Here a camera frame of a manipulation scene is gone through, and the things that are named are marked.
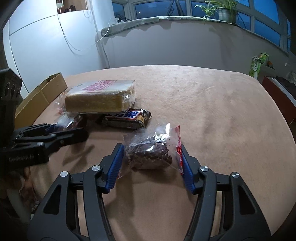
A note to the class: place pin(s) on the brown cardboard box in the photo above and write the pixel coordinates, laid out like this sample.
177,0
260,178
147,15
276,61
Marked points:
38,100

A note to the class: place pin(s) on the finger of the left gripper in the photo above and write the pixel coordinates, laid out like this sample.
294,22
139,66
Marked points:
39,131
51,141

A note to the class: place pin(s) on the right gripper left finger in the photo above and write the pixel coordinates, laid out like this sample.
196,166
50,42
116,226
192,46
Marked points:
56,217

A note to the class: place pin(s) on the green gift bag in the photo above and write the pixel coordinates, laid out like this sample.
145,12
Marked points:
257,62

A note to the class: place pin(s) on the dark brownie clear bag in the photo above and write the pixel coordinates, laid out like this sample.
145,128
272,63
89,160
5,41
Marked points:
151,148

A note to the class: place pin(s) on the potted green plant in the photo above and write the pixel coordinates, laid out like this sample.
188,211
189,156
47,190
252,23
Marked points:
225,9

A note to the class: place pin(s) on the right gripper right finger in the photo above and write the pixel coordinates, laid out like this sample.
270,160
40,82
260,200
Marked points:
241,216

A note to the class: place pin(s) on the dark chocolate bar wrapper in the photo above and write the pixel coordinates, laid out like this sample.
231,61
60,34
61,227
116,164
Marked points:
132,119

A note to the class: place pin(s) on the red storage box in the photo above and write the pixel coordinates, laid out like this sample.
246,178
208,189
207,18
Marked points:
283,99

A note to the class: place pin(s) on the packaged sliced bread loaf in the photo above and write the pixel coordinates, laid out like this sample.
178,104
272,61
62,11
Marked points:
100,96

